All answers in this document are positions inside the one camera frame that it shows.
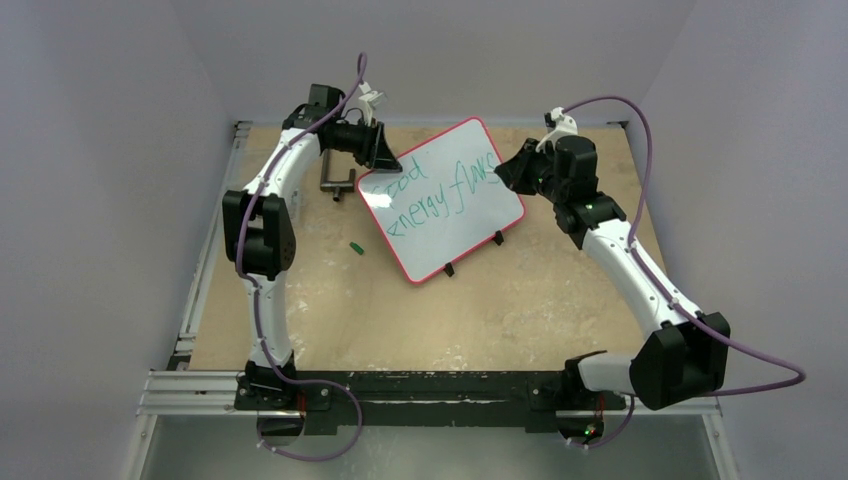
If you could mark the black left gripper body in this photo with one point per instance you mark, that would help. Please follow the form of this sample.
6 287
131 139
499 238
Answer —
359 141

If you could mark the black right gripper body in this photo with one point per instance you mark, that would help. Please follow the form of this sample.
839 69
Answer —
523 168

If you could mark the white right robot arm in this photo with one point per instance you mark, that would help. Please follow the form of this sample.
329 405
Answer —
684 354

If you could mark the aluminium frame rail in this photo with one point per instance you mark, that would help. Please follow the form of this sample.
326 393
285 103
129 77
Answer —
501 339

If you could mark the pink framed whiteboard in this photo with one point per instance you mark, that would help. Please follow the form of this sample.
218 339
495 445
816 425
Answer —
445 202

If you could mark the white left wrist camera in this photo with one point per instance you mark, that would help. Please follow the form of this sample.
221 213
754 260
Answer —
368 100

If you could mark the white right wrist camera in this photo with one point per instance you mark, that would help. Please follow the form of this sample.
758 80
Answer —
559 124

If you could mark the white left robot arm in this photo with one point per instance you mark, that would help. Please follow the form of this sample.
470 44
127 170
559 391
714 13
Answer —
258 231

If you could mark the dark metal pipe bracket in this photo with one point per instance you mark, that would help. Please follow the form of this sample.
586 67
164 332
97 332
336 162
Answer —
336 188

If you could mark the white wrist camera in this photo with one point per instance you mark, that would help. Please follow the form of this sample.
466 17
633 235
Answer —
368 100
559 124

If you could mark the green marker cap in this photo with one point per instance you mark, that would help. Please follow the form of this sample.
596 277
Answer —
357 248

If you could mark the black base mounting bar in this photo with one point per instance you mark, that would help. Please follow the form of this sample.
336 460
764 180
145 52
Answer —
535 401

